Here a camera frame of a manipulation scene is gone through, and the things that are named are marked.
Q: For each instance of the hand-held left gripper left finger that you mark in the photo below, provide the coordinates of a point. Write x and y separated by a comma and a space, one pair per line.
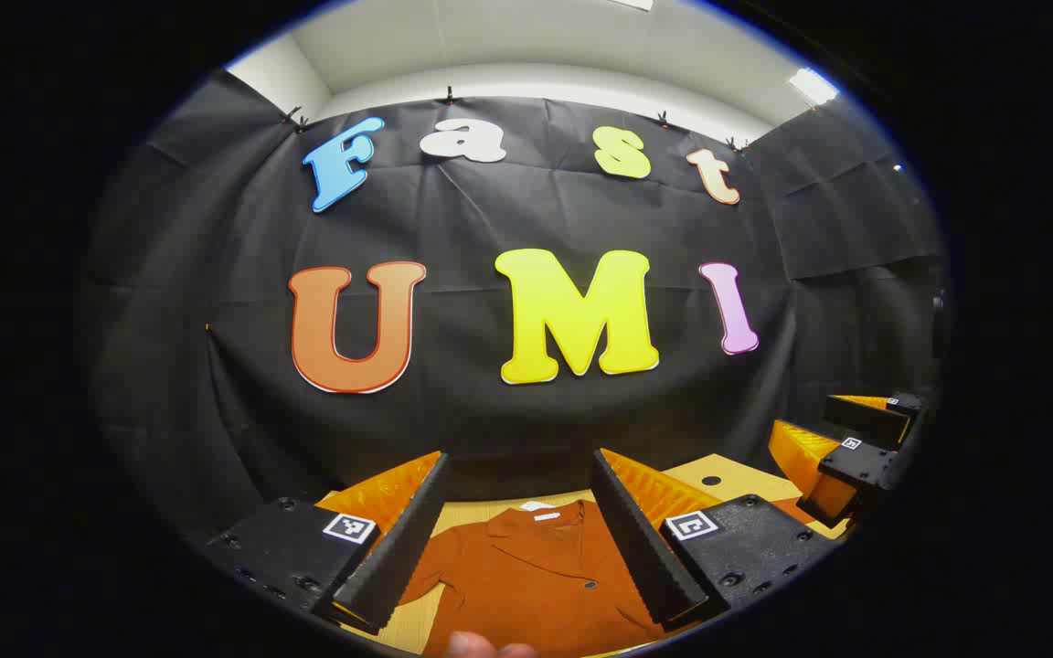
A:
398, 548

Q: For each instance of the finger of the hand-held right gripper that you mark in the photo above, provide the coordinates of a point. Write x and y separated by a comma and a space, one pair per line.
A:
856, 466
869, 422

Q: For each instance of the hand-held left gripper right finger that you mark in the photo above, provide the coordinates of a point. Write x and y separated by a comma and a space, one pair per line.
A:
641, 548

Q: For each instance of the rust orange button shirt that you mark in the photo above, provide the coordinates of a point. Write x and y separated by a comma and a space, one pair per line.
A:
536, 585

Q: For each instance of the ceiling light panel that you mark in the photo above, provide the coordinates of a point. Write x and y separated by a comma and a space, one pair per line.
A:
632, 4
813, 85

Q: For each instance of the black backdrop cloth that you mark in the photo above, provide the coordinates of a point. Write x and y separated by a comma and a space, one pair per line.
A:
490, 210

